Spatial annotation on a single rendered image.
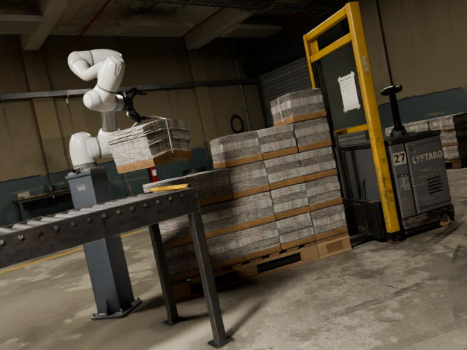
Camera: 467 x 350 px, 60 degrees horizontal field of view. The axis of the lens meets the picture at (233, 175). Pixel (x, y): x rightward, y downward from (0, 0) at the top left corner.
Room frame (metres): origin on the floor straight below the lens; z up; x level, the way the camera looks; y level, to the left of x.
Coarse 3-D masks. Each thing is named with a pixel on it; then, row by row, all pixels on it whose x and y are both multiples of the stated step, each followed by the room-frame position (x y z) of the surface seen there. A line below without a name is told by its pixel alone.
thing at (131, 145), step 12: (120, 132) 2.21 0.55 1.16; (132, 132) 2.17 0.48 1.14; (144, 132) 2.13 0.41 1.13; (156, 132) 2.22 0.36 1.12; (120, 144) 2.24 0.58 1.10; (132, 144) 2.20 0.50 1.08; (144, 144) 2.16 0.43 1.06; (156, 144) 2.21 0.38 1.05; (120, 156) 2.27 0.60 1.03; (132, 156) 2.23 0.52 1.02; (144, 156) 2.19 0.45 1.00; (144, 168) 2.23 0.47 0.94
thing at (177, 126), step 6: (174, 120) 2.36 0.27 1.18; (174, 126) 2.36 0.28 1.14; (180, 126) 2.39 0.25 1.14; (186, 126) 2.45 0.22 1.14; (174, 132) 2.35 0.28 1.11; (180, 132) 2.39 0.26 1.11; (186, 132) 2.44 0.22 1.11; (174, 138) 2.34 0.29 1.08; (180, 138) 2.38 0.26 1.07; (186, 138) 2.42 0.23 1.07; (174, 144) 2.33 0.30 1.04; (180, 144) 2.38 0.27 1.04; (186, 144) 2.42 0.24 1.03; (186, 150) 2.41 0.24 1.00; (168, 162) 2.46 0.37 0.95
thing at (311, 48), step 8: (304, 40) 3.73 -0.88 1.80; (312, 40) 3.75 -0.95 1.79; (312, 48) 3.77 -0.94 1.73; (312, 64) 3.71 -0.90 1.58; (312, 72) 3.71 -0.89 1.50; (312, 80) 3.73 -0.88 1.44; (320, 80) 3.71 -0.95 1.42; (320, 88) 3.74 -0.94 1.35; (328, 120) 3.71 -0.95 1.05; (336, 160) 3.70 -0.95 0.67; (336, 168) 3.69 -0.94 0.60
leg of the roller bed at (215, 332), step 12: (192, 216) 1.98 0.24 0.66; (192, 228) 2.00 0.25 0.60; (204, 240) 2.00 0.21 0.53; (204, 252) 1.99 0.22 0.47; (204, 264) 1.98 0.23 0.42; (204, 276) 1.98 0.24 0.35; (204, 288) 2.00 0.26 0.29; (216, 300) 2.00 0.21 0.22; (216, 312) 1.99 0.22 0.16; (216, 324) 1.98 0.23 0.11; (216, 336) 1.99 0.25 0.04
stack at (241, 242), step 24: (240, 168) 2.93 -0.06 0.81; (264, 168) 2.98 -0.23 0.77; (288, 168) 3.04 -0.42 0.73; (216, 192) 2.86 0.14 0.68; (264, 192) 2.96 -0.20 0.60; (288, 192) 3.02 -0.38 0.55; (216, 216) 2.85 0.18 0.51; (240, 216) 2.91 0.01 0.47; (264, 216) 2.95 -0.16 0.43; (168, 240) 2.74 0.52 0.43; (216, 240) 2.84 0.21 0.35; (240, 240) 2.90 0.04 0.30; (264, 240) 2.95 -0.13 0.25; (288, 240) 3.00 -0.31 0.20; (168, 264) 2.74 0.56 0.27; (192, 264) 2.79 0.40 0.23; (240, 264) 2.88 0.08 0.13; (192, 288) 2.90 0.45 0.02; (216, 288) 2.82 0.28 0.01
